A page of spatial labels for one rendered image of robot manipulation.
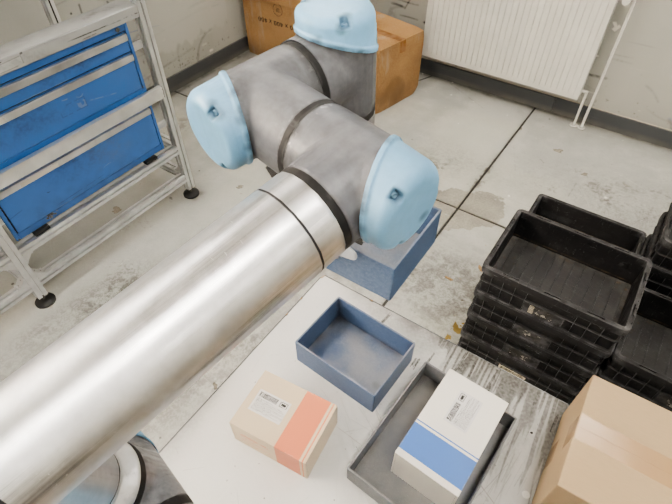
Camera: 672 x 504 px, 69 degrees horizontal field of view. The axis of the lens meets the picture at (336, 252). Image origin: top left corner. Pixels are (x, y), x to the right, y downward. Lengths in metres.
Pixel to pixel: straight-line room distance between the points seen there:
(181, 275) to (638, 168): 2.96
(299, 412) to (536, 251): 1.02
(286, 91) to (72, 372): 0.25
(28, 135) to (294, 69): 1.67
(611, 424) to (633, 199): 2.06
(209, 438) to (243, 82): 0.76
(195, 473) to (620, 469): 0.72
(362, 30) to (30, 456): 0.39
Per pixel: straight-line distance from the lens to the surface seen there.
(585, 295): 1.63
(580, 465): 0.91
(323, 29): 0.46
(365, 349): 1.10
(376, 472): 0.99
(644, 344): 1.75
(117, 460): 0.70
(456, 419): 0.95
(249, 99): 0.42
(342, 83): 0.47
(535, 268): 1.64
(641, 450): 0.96
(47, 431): 0.31
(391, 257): 0.78
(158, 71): 2.26
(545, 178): 2.85
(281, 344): 1.12
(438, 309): 2.07
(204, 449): 1.04
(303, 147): 0.37
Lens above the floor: 1.64
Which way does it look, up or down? 47 degrees down
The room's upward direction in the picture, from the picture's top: straight up
